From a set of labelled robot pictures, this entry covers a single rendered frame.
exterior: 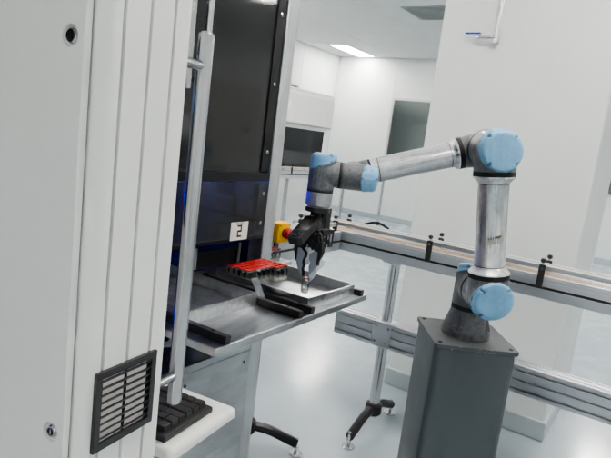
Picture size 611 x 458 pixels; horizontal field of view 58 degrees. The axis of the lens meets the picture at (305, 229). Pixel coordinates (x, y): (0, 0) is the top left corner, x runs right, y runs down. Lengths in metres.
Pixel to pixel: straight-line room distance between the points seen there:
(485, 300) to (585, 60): 1.60
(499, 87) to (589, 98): 0.41
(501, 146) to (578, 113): 1.36
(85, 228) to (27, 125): 0.15
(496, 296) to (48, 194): 1.23
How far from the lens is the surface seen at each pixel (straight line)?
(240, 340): 1.28
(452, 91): 3.08
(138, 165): 0.76
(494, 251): 1.63
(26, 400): 0.86
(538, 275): 2.32
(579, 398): 2.44
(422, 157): 1.69
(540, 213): 2.93
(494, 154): 1.57
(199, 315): 1.36
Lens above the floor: 1.34
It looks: 9 degrees down
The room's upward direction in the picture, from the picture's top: 7 degrees clockwise
